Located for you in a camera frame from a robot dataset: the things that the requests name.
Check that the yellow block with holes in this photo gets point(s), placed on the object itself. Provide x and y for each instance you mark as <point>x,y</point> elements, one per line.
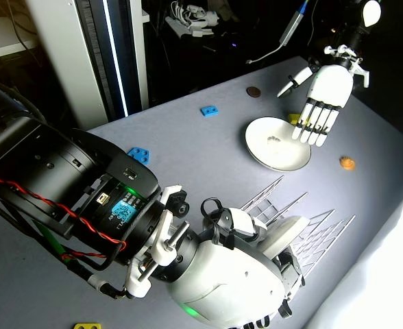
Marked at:
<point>85,326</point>

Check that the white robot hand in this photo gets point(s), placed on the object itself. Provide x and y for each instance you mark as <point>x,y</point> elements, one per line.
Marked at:
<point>229,281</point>
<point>331,85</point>

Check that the small blue rectangular block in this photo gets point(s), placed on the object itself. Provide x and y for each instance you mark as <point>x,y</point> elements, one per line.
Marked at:
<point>210,111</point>

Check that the orange swirl toy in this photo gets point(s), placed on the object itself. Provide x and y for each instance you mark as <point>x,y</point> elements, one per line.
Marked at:
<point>347,164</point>

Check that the grey usb adapter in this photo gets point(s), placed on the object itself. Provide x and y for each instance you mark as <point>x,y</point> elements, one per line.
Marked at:
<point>290,29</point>

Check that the white spare robot hand parts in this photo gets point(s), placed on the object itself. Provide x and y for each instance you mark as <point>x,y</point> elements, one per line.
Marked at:
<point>191,15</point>

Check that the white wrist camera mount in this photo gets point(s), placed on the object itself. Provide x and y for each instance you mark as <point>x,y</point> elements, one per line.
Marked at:
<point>364,73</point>
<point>160,246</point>

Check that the blue pentagon block with holes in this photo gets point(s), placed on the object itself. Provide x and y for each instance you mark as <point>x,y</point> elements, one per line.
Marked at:
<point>140,154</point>

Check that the brown round disc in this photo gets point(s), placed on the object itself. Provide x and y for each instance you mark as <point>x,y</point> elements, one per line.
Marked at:
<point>253,91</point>

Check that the plain yellow block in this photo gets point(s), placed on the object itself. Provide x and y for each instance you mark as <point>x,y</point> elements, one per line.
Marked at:
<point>293,118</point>

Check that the white plate black rim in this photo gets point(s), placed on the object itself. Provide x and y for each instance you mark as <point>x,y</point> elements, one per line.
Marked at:
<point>283,233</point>
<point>277,156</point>

